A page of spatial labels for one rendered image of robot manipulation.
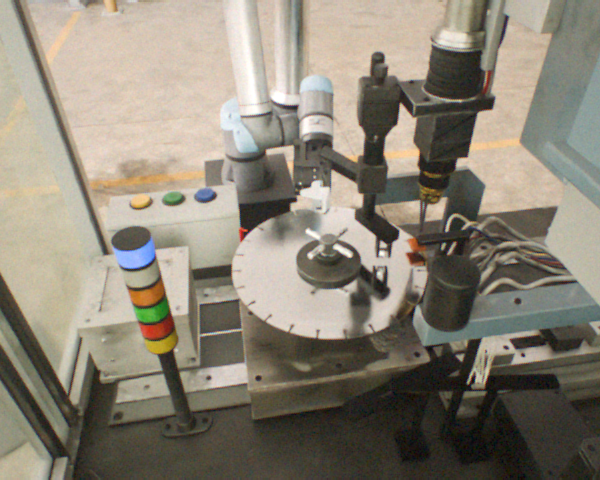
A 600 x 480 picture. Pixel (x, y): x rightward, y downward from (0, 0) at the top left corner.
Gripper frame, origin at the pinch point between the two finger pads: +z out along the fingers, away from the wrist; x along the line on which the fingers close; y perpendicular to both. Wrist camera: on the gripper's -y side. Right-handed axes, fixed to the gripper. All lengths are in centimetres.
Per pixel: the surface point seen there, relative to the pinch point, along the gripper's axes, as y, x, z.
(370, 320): -5.9, 21.7, 22.9
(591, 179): -17, 65, 20
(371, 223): -6.8, 20.6, 6.8
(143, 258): 22, 42, 19
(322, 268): 1.2, 17.3, 13.5
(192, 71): 104, -245, -225
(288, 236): 7.4, 11.2, 5.8
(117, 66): 170, -251, -235
